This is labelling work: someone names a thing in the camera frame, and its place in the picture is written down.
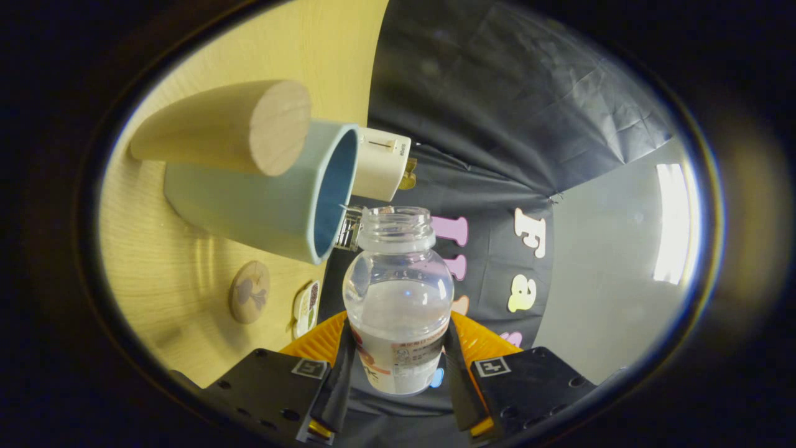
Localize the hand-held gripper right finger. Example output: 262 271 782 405
445 309 599 444

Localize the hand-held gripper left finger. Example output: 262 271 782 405
202 310 356 446

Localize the clear plastic juice bottle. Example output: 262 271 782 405
342 206 455 397

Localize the round wooden coaster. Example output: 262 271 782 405
228 260 271 325

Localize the pale green cup wooden handle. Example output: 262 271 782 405
129 79 361 266

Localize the white divided condiment dish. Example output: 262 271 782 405
293 279 322 340

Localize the wooden table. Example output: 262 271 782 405
98 0 389 388

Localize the white toaster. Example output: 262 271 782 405
351 126 412 203

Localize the black backdrop cloth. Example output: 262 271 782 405
323 0 678 448

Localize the wire basket holder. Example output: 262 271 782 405
336 205 364 253

